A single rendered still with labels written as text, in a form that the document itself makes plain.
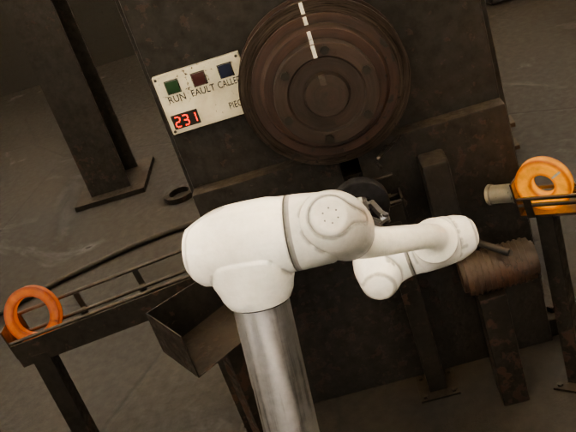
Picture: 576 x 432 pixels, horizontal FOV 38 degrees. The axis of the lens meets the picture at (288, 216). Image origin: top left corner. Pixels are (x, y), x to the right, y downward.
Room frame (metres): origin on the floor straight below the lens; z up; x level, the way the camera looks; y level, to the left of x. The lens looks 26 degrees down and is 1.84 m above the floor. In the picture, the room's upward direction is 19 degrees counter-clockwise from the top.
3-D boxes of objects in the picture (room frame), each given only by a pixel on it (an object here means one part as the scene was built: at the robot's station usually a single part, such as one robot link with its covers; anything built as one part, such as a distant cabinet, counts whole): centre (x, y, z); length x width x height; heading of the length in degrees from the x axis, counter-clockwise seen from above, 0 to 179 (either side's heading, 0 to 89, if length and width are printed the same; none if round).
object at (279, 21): (2.22, -0.21, 1.11); 0.47 x 0.06 x 0.47; 83
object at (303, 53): (2.12, -0.20, 1.11); 0.28 x 0.06 x 0.28; 83
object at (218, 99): (2.37, 0.11, 1.15); 0.26 x 0.02 x 0.18; 83
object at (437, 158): (2.20, -0.45, 0.68); 0.11 x 0.08 x 0.24; 173
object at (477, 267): (2.05, -0.53, 0.27); 0.22 x 0.13 x 0.53; 83
